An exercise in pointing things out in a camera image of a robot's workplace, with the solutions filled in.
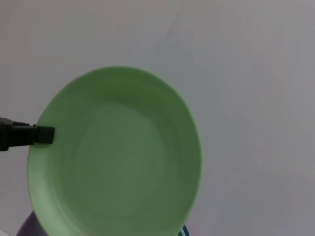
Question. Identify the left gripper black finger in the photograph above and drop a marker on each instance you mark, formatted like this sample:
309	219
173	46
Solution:
44	135

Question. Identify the light green plate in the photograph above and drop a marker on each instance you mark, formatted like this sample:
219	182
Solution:
123	157

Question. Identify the lilac plate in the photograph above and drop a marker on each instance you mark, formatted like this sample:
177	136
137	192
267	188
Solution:
29	226

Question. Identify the blue plate with pale rim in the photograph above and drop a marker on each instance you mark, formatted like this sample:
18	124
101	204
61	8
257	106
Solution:
186	231

